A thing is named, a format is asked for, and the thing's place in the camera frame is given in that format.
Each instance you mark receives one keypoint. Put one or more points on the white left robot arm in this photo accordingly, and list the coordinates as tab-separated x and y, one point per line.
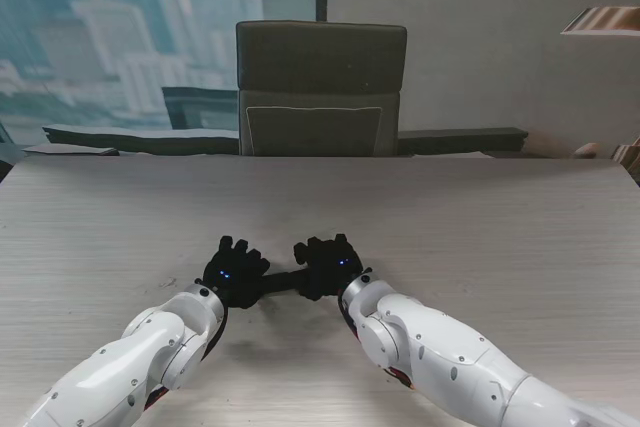
140	362

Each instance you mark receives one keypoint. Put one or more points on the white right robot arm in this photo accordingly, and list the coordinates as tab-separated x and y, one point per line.
450	352

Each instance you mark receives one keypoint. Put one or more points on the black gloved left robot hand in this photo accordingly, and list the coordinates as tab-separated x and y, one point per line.
235	274

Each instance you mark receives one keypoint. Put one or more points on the dark grey paper stack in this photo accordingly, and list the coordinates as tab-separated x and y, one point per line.
70	151

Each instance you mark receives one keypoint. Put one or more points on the brown wooden wall shelf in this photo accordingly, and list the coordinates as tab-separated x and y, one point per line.
607	21

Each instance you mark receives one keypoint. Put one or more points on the long dark low ledge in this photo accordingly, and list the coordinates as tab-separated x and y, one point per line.
140	139

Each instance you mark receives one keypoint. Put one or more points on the dark grey office chair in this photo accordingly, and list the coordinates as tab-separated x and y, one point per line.
320	62

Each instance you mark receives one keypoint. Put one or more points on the short dark low ledge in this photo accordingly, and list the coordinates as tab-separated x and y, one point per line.
460	139

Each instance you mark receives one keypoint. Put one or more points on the round beige object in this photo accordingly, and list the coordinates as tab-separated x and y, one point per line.
586	151

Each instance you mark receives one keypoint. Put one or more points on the black remote control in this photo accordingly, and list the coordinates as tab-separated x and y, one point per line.
280	283

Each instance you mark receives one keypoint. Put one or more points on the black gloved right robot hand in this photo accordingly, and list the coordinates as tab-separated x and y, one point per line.
327	267

